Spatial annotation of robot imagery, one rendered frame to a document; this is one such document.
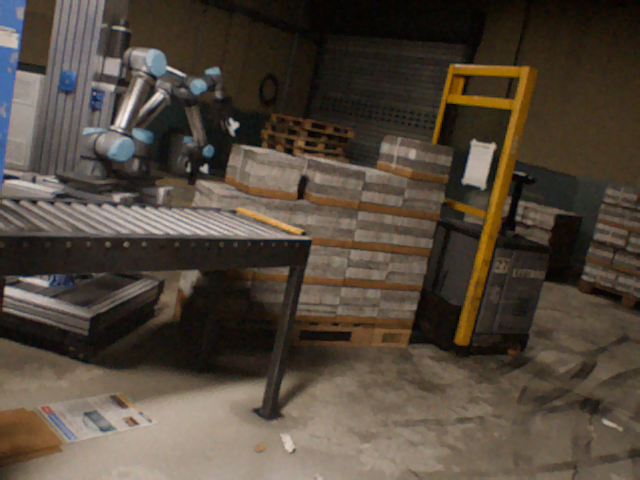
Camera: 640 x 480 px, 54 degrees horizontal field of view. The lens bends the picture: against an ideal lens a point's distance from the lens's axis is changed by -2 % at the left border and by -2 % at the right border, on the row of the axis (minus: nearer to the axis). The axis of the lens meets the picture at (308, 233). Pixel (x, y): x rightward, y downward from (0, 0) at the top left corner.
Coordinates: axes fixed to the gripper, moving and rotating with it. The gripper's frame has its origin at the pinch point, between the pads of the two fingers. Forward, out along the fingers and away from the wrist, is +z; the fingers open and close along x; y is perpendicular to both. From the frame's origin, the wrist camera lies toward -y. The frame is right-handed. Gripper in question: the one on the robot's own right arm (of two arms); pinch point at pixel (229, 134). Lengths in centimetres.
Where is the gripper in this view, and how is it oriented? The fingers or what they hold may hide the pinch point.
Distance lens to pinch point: 346.1
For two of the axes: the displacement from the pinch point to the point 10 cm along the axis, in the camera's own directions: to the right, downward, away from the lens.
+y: 8.6, -4.0, 3.2
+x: -4.4, -2.5, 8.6
